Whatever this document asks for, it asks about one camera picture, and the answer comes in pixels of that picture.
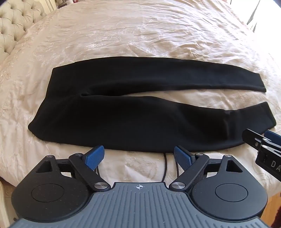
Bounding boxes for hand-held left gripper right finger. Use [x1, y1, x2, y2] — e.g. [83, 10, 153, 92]
[169, 146, 241, 191]

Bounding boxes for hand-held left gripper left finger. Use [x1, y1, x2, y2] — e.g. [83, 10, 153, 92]
[35, 145, 111, 191]

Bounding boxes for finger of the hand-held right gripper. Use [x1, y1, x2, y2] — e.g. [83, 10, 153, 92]
[242, 129, 264, 150]
[263, 130, 281, 152]

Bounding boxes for black pants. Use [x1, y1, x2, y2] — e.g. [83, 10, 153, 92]
[28, 56, 276, 153]

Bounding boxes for cream embroidered bedspread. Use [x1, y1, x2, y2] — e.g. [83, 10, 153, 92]
[0, 0, 281, 183]

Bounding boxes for cream tufted headboard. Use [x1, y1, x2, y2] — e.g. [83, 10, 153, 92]
[0, 0, 47, 55]

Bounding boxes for black cord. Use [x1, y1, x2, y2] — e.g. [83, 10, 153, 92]
[163, 153, 184, 182]

